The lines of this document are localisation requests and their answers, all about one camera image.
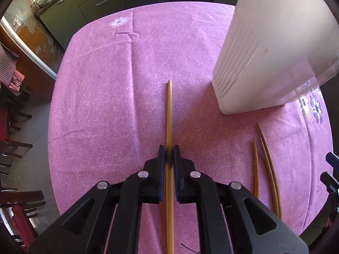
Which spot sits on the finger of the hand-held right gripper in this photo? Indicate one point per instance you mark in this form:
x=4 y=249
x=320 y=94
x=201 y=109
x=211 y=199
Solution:
x=333 y=159
x=330 y=183

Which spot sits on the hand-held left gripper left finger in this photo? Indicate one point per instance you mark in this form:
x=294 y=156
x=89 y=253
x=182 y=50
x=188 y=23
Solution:
x=160 y=164

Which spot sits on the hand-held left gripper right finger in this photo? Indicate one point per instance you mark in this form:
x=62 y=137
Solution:
x=178 y=180

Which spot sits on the white plastic utensil holder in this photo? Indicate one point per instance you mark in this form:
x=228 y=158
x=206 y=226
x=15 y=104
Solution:
x=264 y=45

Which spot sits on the purple floral tablecloth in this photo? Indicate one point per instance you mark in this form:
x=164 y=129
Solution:
x=106 y=98

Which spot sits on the dark wooden chair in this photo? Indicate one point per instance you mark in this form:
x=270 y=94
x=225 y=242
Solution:
x=13 y=127
x=21 y=211

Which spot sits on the floral glass sliding door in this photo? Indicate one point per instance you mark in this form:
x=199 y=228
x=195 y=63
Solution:
x=31 y=37

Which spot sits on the pink checked apron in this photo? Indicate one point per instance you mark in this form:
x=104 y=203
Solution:
x=8 y=63

